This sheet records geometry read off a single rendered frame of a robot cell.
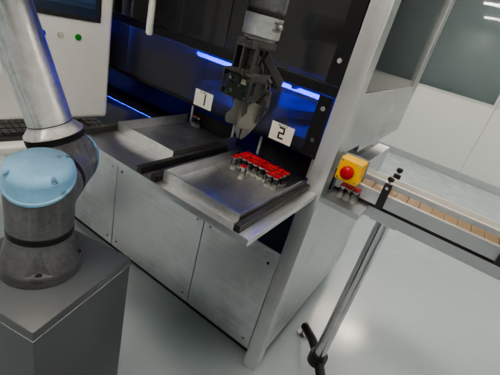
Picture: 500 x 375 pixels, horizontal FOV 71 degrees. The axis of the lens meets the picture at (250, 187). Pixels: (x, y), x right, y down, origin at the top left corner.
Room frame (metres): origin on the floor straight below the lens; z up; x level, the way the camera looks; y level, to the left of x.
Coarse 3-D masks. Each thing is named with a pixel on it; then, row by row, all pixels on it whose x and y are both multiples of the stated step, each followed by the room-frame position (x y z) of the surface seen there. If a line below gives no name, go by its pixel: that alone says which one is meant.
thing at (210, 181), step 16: (208, 160) 1.00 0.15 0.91; (224, 160) 1.08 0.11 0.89; (176, 176) 0.82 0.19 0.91; (192, 176) 0.91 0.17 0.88; (208, 176) 0.94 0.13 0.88; (224, 176) 0.97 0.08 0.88; (192, 192) 0.79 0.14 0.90; (208, 192) 0.84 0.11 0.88; (224, 192) 0.87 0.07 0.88; (240, 192) 0.90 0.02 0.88; (256, 192) 0.92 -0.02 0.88; (272, 192) 0.95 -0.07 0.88; (288, 192) 0.95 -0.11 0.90; (208, 208) 0.76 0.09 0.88; (224, 208) 0.74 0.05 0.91; (240, 208) 0.80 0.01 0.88; (256, 208) 0.79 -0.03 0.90
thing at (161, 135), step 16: (128, 128) 1.07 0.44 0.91; (144, 128) 1.19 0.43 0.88; (160, 128) 1.23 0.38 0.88; (176, 128) 1.28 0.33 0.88; (192, 128) 1.33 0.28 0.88; (144, 144) 1.04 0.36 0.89; (160, 144) 1.00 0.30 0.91; (176, 144) 1.12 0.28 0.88; (192, 144) 1.16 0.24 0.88; (208, 144) 1.13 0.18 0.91
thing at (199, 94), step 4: (196, 92) 1.28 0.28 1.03; (200, 92) 1.28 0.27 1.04; (204, 92) 1.27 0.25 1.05; (196, 96) 1.28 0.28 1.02; (200, 96) 1.27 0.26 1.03; (204, 96) 1.27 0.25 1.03; (208, 96) 1.26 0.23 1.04; (212, 96) 1.25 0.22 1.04; (196, 100) 1.28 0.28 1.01; (200, 100) 1.27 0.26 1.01; (208, 100) 1.26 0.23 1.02; (212, 100) 1.25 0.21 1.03; (196, 104) 1.28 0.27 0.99; (200, 104) 1.27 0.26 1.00; (208, 104) 1.25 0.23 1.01; (204, 108) 1.26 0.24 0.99; (208, 108) 1.25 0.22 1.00
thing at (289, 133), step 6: (276, 126) 1.12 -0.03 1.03; (282, 126) 1.11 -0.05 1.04; (288, 126) 1.10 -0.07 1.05; (270, 132) 1.13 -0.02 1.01; (276, 132) 1.12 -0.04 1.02; (282, 132) 1.11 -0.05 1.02; (288, 132) 1.10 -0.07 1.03; (276, 138) 1.12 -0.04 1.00; (288, 138) 1.10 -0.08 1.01; (288, 144) 1.10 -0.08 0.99
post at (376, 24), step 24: (384, 0) 1.04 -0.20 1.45; (384, 24) 1.03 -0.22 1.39; (360, 48) 1.04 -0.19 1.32; (360, 72) 1.03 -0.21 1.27; (360, 96) 1.04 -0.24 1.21; (336, 120) 1.04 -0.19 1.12; (336, 144) 1.03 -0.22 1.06; (312, 168) 1.05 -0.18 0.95; (312, 192) 1.04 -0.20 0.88; (312, 216) 1.03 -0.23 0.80; (288, 240) 1.05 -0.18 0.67; (288, 264) 1.03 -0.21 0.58; (288, 288) 1.06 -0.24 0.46; (264, 312) 1.04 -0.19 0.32; (264, 336) 1.03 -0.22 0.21
